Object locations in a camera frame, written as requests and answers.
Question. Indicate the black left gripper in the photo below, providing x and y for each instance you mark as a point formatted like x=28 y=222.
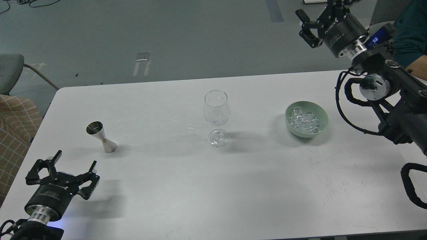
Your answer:
x=56 y=191

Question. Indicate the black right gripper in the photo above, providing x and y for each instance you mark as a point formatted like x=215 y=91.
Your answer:
x=338 y=27

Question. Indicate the steel cocktail jigger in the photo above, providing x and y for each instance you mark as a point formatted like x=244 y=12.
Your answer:
x=96 y=129

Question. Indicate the clear ice cubes pile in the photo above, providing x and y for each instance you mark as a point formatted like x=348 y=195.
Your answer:
x=305 y=121

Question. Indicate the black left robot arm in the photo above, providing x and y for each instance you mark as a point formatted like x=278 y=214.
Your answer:
x=36 y=226

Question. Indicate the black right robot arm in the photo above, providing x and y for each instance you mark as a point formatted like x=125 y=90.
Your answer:
x=374 y=79

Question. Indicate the clear wine glass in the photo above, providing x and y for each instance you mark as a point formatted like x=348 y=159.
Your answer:
x=217 y=112

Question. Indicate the blue floor tape strip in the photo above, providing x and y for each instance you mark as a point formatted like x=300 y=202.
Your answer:
x=274 y=11

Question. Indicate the grey chair with plaid cushion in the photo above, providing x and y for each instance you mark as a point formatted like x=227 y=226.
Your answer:
x=20 y=120

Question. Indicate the seated person in green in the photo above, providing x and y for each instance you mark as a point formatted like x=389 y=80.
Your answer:
x=411 y=38

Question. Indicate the green bowl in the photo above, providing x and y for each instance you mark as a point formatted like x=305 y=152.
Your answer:
x=307 y=106

